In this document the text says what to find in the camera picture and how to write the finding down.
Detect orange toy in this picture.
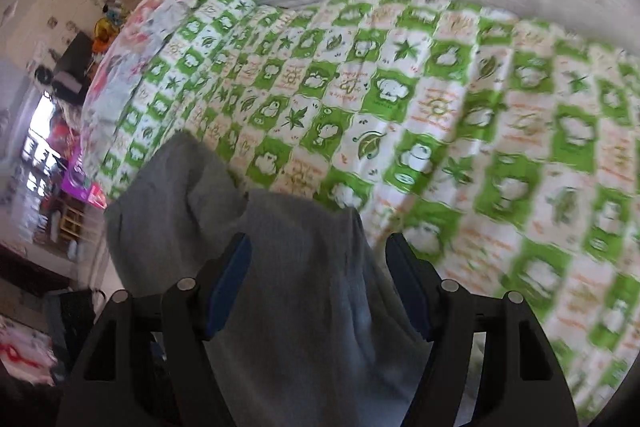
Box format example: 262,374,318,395
94,13,124,54

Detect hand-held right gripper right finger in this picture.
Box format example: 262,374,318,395
385,233,581,427

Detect red and white cloth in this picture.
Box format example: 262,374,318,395
0,317,57,384

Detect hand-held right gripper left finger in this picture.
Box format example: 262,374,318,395
55,232,253,427

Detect black monitor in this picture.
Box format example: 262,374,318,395
52,32,96,94

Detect floral pillow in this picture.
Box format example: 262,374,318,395
80,0,223,188

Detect green checked printed bedsheet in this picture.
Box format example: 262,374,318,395
95,0,640,427

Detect grey fleece pants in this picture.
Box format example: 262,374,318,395
103,130,436,427

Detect yellow wooden rack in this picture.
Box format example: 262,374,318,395
59,202,87,249

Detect black bag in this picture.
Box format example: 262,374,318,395
42,289,101,360

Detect purple box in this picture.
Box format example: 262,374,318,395
60,147,103,205

